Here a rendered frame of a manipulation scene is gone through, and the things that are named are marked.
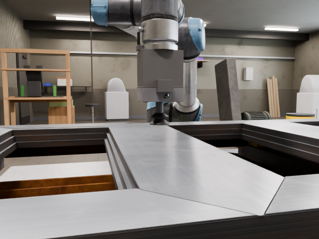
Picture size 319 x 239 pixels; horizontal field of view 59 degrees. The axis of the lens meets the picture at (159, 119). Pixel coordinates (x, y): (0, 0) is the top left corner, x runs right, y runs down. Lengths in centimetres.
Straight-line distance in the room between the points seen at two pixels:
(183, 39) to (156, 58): 49
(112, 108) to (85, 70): 179
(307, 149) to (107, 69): 989
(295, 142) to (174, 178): 47
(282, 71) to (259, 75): 101
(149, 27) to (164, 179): 33
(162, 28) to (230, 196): 37
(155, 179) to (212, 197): 8
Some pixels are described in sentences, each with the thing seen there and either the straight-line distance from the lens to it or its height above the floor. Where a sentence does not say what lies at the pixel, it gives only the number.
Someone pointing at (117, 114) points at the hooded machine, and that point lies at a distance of 965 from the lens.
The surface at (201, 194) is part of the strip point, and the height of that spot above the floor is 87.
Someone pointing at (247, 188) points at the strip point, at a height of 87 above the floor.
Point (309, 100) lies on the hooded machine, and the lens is 736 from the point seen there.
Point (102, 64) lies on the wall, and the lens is 1046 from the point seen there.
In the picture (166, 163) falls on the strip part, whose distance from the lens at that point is 42.
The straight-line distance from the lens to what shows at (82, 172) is 107.
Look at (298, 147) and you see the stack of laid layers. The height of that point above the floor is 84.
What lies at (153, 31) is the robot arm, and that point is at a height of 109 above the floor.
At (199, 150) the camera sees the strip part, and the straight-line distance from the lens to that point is 52.
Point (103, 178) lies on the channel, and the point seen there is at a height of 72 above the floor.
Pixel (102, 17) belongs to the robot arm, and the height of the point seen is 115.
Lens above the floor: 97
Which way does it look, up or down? 5 degrees down
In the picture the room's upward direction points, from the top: straight up
